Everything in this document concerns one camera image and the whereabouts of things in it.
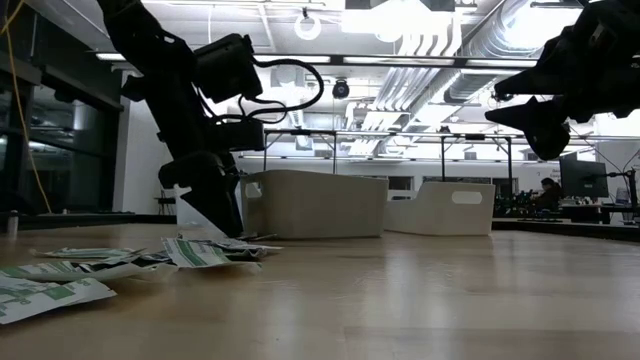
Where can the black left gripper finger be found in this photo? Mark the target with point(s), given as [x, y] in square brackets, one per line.
[220, 215]

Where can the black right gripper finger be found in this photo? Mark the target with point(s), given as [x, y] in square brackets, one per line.
[545, 127]
[540, 82]

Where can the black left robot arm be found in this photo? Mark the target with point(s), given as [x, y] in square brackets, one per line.
[160, 75]

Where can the clear plastic bin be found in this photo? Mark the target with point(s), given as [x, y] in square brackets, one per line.
[192, 220]

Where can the green-striped adhesive bandage packet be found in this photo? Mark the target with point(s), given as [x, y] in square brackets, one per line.
[250, 253]
[85, 252]
[40, 300]
[195, 252]
[30, 270]

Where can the black computer monitor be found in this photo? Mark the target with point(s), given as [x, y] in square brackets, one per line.
[582, 177]

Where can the person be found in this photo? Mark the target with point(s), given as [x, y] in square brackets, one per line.
[547, 192]

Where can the light grey plastic bin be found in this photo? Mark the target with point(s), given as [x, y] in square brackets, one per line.
[315, 205]

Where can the white plastic bin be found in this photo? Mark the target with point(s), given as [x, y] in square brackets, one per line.
[440, 217]

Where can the long overhead light bar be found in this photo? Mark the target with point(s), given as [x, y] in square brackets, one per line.
[400, 60]

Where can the small white cup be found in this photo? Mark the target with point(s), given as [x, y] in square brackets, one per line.
[12, 222]

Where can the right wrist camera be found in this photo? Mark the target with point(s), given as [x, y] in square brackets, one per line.
[615, 12]

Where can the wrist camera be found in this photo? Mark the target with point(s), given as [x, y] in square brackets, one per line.
[615, 12]
[227, 67]

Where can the black metal rig frame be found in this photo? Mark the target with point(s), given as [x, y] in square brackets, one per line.
[475, 136]
[300, 132]

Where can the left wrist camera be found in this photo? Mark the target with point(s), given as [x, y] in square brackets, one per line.
[227, 67]

